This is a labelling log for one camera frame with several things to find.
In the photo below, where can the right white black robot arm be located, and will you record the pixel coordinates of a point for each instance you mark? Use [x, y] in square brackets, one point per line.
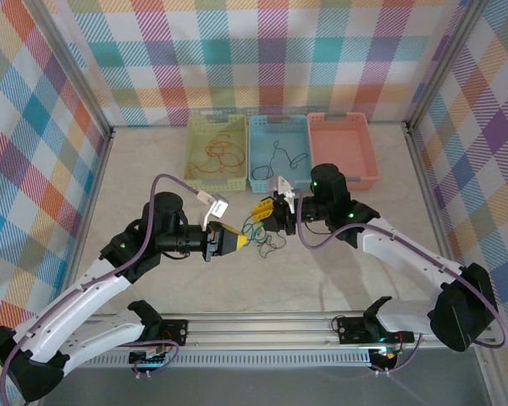
[406, 254]

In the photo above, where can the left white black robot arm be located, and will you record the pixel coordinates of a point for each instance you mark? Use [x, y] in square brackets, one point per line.
[89, 292]

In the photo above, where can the pink plastic basket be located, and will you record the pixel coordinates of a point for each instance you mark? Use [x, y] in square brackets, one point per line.
[343, 148]

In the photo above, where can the blue plastic basket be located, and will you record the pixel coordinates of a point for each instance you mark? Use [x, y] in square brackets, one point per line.
[262, 131]

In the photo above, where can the green plastic basket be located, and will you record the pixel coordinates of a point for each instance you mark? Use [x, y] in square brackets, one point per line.
[199, 139]

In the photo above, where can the small controller board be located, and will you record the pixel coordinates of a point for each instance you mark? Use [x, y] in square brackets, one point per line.
[387, 357]
[152, 361]

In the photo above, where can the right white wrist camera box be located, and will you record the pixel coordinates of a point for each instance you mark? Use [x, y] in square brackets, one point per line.
[284, 186]

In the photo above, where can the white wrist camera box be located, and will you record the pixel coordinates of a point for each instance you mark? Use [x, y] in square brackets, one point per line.
[218, 207]
[284, 186]

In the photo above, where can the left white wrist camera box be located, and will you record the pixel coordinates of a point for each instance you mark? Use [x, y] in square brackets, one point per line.
[218, 207]

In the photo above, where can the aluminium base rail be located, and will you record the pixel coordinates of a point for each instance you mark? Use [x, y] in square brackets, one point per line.
[258, 330]

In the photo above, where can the aluminium frame post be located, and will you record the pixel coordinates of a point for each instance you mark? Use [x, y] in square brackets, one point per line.
[73, 63]
[443, 63]

